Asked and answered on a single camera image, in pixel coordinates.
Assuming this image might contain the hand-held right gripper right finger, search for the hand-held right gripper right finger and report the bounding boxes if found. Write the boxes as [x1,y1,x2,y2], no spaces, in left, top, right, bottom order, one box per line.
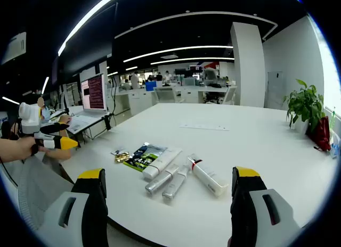
[228,166,304,247]

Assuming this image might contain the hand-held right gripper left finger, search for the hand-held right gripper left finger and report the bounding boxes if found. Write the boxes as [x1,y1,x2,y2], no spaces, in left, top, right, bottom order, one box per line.
[37,168,109,247]

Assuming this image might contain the red collar skincare bottle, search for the red collar skincare bottle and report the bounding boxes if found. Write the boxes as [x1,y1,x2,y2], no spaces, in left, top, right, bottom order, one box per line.
[187,154,229,198]

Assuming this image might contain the gold skincare sachet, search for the gold skincare sachet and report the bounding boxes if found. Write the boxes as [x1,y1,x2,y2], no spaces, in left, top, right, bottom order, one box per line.
[114,152,132,164]

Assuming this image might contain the green dark skincare sachet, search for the green dark skincare sachet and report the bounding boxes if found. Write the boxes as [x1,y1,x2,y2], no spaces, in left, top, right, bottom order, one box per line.
[123,142,168,173]

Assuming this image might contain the small white skincare bottle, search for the small white skincare bottle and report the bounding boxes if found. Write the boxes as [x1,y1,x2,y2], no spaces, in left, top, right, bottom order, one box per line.
[144,163,180,197]
[162,164,191,203]

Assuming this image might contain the white skincare tube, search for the white skincare tube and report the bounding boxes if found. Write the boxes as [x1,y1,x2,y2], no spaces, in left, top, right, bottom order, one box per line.
[142,148,183,181]

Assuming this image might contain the white paper sheets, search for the white paper sheets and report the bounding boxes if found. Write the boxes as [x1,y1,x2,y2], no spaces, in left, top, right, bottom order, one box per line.
[66,115,105,134]

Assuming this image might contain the grey mesh office chair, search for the grey mesh office chair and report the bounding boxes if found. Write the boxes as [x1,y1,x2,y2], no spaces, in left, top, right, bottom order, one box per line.
[5,150,76,232]

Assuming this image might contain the open laptop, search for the open laptop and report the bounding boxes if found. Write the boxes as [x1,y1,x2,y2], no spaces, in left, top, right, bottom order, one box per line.
[71,73,110,119]

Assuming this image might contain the ceiling air vent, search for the ceiling air vent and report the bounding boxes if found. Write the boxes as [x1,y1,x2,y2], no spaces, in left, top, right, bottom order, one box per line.
[2,31,28,66]

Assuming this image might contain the black hanging screen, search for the black hanging screen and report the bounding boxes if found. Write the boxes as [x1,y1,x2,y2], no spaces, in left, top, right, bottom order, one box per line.
[57,1,118,79]

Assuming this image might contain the red bag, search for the red bag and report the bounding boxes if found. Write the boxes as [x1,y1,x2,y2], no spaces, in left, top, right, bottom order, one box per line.
[306,116,332,152]

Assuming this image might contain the blue plastic item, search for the blue plastic item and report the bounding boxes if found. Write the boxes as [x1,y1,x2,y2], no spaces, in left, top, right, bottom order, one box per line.
[329,134,341,160]

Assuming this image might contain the white office chair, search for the white office chair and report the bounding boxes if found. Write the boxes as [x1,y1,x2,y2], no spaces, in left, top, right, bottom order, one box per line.
[154,86,178,104]
[222,86,238,105]

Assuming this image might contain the potted green plant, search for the potted green plant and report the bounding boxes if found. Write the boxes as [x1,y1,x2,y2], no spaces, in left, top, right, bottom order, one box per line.
[282,79,324,134]

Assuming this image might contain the white office desk row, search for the white office desk row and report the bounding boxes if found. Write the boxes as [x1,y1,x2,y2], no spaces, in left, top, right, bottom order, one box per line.
[114,84,236,115]

